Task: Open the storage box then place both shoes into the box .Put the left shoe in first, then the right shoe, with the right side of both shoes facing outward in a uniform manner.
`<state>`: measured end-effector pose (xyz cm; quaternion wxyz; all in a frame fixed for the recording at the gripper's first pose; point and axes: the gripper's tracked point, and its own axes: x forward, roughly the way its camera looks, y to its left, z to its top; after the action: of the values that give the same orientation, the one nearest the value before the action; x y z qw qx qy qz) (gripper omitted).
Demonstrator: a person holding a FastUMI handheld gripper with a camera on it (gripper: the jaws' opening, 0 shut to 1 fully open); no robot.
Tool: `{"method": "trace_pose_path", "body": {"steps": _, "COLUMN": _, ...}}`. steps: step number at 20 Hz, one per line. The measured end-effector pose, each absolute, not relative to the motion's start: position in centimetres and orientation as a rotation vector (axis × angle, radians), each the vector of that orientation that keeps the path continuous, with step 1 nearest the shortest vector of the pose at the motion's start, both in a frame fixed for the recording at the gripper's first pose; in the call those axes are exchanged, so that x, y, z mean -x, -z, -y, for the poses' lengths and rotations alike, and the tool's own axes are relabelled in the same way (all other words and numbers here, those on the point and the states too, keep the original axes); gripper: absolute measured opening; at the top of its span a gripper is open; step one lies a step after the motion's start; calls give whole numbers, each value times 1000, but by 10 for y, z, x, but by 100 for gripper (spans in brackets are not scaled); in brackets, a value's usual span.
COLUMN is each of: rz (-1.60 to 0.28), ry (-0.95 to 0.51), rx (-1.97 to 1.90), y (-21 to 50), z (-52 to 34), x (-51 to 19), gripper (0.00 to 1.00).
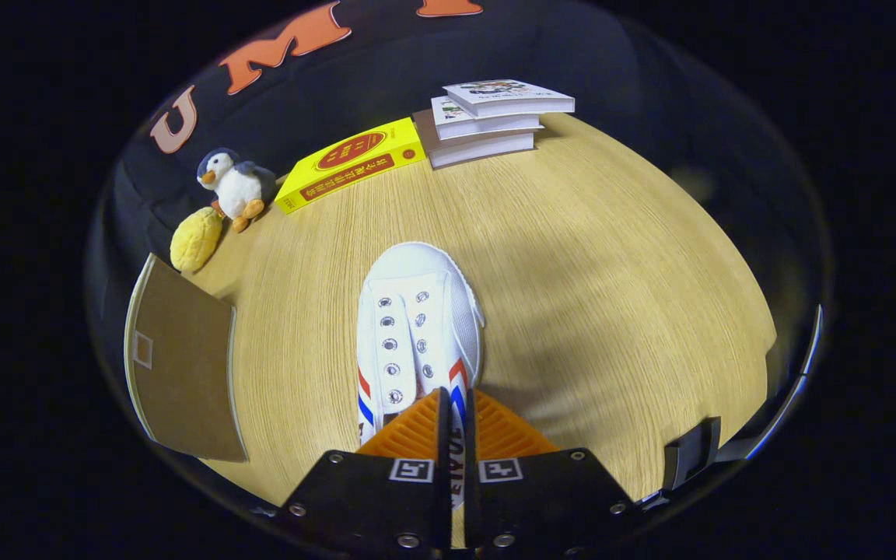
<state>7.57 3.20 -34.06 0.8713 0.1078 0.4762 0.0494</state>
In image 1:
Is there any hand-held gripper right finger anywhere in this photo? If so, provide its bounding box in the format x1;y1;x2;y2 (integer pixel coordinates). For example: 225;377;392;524
462;387;639;560

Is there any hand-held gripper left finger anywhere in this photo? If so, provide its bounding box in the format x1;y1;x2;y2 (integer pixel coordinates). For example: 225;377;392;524
275;387;455;560

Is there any white canvas shoe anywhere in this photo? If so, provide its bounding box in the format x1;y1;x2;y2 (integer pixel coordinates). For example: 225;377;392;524
355;241;486;510

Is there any brown fabric storage box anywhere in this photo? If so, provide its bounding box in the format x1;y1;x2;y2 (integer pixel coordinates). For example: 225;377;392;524
123;253;249;464

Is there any brown cover book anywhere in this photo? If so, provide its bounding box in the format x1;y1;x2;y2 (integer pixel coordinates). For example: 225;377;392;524
412;109;537;170

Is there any yellow book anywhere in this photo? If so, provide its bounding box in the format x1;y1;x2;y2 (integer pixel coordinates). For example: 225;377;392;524
274;117;427;215

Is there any yellow plush ball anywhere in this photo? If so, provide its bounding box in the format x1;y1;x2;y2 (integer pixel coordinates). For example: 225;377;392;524
170;206;225;273

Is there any penguin plush toy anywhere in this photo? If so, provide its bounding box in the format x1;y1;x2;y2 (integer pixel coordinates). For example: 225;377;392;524
196;147;278;234

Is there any white paperback book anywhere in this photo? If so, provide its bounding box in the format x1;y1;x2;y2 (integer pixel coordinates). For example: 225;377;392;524
430;96;546;142

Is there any white illustrated book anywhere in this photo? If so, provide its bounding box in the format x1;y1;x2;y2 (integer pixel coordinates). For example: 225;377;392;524
442;79;576;120

